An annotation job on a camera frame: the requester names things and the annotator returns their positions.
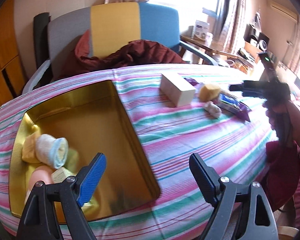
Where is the wooden wardrobe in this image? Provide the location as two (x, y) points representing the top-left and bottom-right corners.
(0, 0), (28, 107)

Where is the yellow sponge block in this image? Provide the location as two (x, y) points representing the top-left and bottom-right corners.
(21, 131), (41, 164)

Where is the white sock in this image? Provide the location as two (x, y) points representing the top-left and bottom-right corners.
(35, 134), (69, 170)

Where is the grey yellow blue armchair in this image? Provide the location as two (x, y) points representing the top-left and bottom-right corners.
(21, 2), (220, 94)

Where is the wooden side table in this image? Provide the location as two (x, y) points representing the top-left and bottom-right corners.
(179, 35), (238, 66)

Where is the person's right hand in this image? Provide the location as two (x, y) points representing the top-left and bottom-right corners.
(263, 101), (300, 147)

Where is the striped bed sheet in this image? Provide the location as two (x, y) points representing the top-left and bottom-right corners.
(0, 64), (276, 239)

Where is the purple wrapper packet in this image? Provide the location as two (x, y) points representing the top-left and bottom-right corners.
(235, 102), (251, 122)

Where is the gold tin box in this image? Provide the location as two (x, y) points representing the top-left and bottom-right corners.
(8, 80), (161, 222)

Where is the green tea carton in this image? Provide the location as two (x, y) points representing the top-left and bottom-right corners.
(51, 167), (75, 183)

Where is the purple snack packet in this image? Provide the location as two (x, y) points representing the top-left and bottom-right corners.
(184, 77), (199, 87)

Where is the dark red jacket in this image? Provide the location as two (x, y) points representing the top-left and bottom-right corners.
(58, 30), (185, 80)

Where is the knotted white cloth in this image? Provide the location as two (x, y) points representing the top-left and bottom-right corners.
(203, 101), (222, 119)

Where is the white rectangular box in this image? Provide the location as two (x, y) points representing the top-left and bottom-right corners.
(159, 72), (196, 107)

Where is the white product box on table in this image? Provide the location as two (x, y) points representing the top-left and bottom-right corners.
(193, 20), (210, 41)

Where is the blue tissue pack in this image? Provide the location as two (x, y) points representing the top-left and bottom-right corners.
(216, 93), (240, 114)

